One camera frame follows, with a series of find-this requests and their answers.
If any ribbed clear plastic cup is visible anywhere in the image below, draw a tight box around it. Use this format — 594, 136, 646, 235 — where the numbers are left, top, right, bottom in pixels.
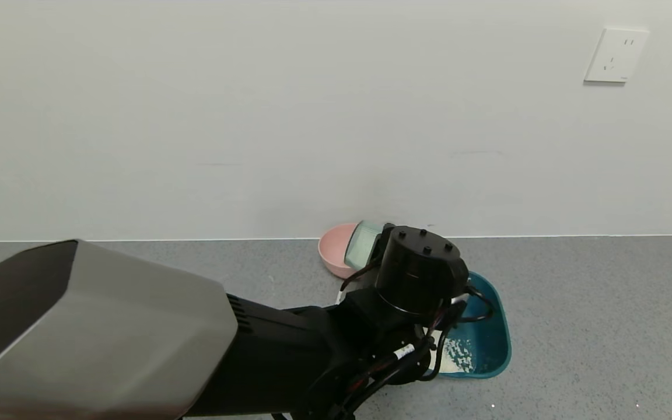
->
345, 220, 384, 270

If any pink bowl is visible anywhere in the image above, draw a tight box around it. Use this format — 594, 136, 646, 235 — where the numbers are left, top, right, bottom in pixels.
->
318, 223, 366, 279

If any teal square plastic basin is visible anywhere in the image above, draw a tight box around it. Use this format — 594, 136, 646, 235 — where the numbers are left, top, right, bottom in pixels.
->
429, 271, 512, 380

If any white wall socket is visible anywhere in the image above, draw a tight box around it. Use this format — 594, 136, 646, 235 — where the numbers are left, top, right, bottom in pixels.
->
584, 28, 650, 83

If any pale yellow powder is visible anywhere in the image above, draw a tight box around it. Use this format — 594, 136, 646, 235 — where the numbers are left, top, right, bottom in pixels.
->
429, 330, 477, 374

